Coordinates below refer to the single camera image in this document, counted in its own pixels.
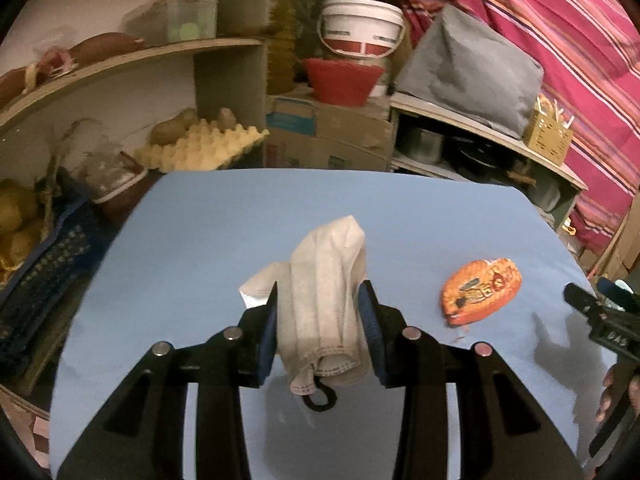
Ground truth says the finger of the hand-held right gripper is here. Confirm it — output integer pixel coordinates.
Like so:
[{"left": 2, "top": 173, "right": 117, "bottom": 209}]
[
  {"left": 596, "top": 276, "right": 640, "bottom": 312},
  {"left": 564, "top": 282, "right": 603, "bottom": 319}
]

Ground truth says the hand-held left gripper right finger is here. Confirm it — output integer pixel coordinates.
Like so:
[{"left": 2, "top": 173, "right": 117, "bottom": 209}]
[{"left": 359, "top": 280, "right": 586, "bottom": 480}]

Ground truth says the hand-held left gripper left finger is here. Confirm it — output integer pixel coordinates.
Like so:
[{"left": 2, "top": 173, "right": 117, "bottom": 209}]
[{"left": 57, "top": 281, "right": 281, "bottom": 480}]

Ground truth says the white face mask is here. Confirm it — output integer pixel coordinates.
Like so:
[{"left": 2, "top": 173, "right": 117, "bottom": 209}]
[{"left": 239, "top": 215, "right": 372, "bottom": 413}]

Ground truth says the orange snack packet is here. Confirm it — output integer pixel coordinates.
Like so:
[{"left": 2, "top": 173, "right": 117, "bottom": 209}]
[{"left": 440, "top": 258, "right": 524, "bottom": 329}]

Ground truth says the person's right hand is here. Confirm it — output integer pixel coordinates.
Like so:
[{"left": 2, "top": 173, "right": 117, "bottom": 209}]
[{"left": 595, "top": 365, "right": 624, "bottom": 424}]

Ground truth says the light blue table cover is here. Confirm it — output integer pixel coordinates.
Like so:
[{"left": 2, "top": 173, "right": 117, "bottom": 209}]
[{"left": 50, "top": 169, "right": 617, "bottom": 480}]

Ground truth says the small white shelf unit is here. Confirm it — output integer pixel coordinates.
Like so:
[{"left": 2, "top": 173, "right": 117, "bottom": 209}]
[{"left": 390, "top": 92, "right": 589, "bottom": 222}]

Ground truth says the yellow wicker basket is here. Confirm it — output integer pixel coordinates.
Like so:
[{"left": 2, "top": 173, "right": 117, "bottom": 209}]
[{"left": 522, "top": 109, "right": 574, "bottom": 166}]

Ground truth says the black pan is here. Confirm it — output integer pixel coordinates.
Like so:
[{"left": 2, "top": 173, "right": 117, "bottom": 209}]
[{"left": 445, "top": 135, "right": 506, "bottom": 181}]

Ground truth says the pale sticks bundle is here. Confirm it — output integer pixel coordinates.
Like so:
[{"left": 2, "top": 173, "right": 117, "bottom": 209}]
[{"left": 536, "top": 96, "right": 575, "bottom": 127}]

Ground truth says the small metal pot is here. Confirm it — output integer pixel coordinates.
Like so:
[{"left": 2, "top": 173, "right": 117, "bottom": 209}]
[{"left": 407, "top": 127, "right": 446, "bottom": 163}]

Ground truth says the yellow egg tray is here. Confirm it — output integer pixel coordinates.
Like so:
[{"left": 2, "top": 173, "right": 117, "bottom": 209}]
[{"left": 135, "top": 119, "right": 271, "bottom": 172}]

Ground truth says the cardboard box blue label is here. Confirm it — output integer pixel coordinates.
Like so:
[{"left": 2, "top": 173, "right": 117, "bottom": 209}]
[{"left": 265, "top": 92, "right": 396, "bottom": 171}]

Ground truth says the blue plastic crate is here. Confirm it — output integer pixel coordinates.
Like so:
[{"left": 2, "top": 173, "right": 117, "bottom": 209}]
[{"left": 0, "top": 195, "right": 109, "bottom": 377}]

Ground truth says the clear plastic bag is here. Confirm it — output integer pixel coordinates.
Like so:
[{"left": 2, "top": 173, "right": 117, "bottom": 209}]
[{"left": 55, "top": 120, "right": 149, "bottom": 206}]

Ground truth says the grey fabric bag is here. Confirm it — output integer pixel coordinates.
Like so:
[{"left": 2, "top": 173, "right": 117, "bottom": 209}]
[{"left": 395, "top": 5, "right": 544, "bottom": 138}]

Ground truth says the red plastic basin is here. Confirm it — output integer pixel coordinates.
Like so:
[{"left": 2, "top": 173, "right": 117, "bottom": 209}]
[{"left": 302, "top": 57, "right": 383, "bottom": 107}]

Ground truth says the wooden shelf rack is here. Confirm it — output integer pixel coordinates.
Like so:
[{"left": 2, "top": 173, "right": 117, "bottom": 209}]
[{"left": 0, "top": 0, "right": 275, "bottom": 191}]

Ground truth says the red striped blanket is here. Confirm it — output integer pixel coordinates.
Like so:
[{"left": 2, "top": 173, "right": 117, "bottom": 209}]
[{"left": 402, "top": 0, "right": 640, "bottom": 251}]

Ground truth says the pile of yellow potatoes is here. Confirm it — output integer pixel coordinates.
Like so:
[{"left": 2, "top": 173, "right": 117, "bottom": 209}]
[{"left": 0, "top": 179, "right": 52, "bottom": 273}]

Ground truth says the yellow oil bottle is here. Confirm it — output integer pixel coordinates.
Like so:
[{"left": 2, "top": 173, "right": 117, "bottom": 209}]
[{"left": 267, "top": 0, "right": 302, "bottom": 96}]

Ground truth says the white plastic bucket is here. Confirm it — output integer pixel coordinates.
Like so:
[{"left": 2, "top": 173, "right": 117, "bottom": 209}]
[{"left": 317, "top": 0, "right": 407, "bottom": 61}]

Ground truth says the sweet potato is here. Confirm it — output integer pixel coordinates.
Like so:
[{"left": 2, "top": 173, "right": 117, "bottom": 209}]
[
  {"left": 67, "top": 32, "right": 146, "bottom": 62},
  {"left": 0, "top": 67, "right": 39, "bottom": 107}
]

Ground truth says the clear plastic container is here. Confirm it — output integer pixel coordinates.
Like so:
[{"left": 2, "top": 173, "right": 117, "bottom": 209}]
[{"left": 122, "top": 0, "right": 219, "bottom": 46}]

